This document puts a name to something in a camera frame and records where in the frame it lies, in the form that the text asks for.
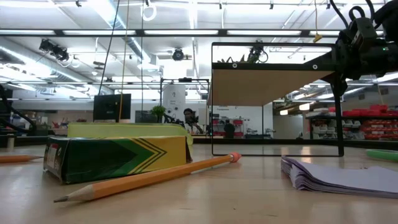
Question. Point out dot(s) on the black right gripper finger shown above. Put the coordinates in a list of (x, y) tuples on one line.
[(326, 59)]

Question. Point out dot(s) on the purple notepad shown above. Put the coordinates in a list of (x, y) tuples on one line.
[(342, 179)]

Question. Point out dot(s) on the orange pencil pink eraser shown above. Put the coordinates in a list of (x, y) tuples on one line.
[(140, 180), (15, 159)]

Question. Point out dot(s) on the green yellow crayon box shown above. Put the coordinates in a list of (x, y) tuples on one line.
[(109, 158)]

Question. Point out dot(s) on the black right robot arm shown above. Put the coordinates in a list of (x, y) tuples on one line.
[(388, 62)]

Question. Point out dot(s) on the yellow hanging connector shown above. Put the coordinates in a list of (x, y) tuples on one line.
[(317, 38)]

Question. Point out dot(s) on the rack with red bins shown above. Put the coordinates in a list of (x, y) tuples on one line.
[(373, 121)]

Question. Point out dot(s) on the potted succulent plant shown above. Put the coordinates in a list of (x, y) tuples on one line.
[(243, 59)]

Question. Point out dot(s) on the white shelf red bins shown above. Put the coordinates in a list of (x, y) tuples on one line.
[(237, 122)]

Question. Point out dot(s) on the person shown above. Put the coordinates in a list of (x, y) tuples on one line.
[(229, 130), (189, 119)]

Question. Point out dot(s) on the round black ceiling device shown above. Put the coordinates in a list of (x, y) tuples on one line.
[(178, 54)]

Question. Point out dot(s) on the green leafy plant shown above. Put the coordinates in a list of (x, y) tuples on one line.
[(158, 110)]

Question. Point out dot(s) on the black monitor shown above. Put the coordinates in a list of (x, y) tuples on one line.
[(112, 107)]

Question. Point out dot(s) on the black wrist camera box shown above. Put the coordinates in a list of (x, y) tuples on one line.
[(363, 34)]

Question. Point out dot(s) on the wooden shelf black metal frame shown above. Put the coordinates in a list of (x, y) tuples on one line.
[(264, 87)]

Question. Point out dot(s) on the black overhead frame bar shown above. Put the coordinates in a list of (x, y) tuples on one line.
[(140, 32)]

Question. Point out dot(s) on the black ceiling camera cluster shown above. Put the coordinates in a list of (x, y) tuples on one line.
[(56, 51)]

